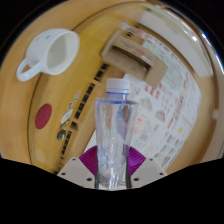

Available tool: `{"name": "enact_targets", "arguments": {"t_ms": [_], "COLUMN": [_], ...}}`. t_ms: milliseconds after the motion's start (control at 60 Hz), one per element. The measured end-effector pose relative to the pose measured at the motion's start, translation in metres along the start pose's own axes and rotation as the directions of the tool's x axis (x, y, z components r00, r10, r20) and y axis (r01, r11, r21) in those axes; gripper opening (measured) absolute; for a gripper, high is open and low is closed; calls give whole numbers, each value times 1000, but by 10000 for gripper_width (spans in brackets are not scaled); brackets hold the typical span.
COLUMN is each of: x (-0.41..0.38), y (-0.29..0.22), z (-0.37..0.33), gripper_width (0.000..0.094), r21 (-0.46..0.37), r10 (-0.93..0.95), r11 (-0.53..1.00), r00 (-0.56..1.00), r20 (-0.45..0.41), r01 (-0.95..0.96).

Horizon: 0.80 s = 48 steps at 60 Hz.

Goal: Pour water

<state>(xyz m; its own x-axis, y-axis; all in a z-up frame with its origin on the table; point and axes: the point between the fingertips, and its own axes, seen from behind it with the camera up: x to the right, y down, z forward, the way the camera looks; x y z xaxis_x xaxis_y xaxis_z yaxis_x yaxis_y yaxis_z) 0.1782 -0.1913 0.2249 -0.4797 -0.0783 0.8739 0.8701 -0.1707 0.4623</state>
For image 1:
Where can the flat round red coaster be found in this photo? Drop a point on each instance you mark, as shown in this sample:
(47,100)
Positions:
(43,116)

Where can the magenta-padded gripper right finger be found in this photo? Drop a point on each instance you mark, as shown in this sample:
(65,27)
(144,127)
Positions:
(140,165)

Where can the white ceramic mug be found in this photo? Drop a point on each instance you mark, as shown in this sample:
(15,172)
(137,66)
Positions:
(43,50)

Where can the paper posters on wall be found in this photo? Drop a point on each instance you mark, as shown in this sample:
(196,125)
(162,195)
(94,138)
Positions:
(173,110)

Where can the small printed card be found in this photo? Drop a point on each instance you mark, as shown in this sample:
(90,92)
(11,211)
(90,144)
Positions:
(70,106)
(77,96)

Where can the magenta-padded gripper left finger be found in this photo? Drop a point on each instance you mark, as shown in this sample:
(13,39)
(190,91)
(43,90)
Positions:
(85,163)

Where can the brown cardboard box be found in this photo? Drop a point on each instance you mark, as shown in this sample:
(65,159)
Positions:
(156,71)

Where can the clear white-capped water bottle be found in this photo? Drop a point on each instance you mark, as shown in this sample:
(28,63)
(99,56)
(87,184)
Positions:
(113,133)

